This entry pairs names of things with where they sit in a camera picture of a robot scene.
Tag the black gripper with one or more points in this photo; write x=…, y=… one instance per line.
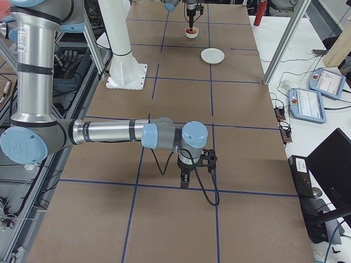
x=190, y=7
x=184, y=168

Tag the red yellow apple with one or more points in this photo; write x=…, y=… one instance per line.
x=191, y=31

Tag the white bowl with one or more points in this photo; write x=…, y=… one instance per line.
x=192, y=36

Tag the white round plate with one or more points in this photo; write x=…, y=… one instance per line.
x=212, y=56

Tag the red cylinder bottle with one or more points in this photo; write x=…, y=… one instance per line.
x=261, y=8

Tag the black box device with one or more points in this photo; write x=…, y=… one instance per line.
x=301, y=178

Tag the near blue teach pendant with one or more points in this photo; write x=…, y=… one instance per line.
x=307, y=105

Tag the blue teach pendant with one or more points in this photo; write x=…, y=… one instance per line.
x=307, y=105
x=328, y=83

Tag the black laptop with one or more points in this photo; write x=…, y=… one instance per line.
x=329, y=164

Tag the far blue teach pendant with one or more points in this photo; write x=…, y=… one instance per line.
x=328, y=83

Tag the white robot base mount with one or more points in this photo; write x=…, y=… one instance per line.
x=125, y=72

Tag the aluminium frame post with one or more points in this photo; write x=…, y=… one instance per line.
x=292, y=25

